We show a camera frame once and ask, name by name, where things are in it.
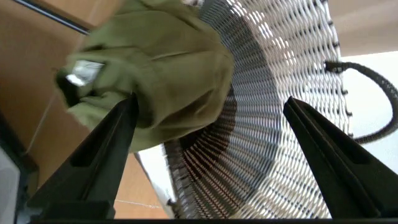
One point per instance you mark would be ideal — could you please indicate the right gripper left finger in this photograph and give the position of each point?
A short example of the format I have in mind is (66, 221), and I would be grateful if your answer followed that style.
(68, 193)

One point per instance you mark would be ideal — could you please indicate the white laundry basket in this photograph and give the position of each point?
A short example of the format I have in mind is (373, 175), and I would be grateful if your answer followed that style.
(255, 155)

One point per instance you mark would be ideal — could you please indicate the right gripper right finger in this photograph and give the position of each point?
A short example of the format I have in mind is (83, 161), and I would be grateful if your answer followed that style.
(348, 180)

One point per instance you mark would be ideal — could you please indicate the green garment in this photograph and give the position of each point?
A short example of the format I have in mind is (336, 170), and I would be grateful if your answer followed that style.
(171, 77)

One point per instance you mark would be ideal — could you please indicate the black clothes rack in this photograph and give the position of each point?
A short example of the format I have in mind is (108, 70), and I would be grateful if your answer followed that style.
(56, 17)

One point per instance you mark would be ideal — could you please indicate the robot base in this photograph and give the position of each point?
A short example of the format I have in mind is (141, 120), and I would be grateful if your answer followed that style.
(9, 186)

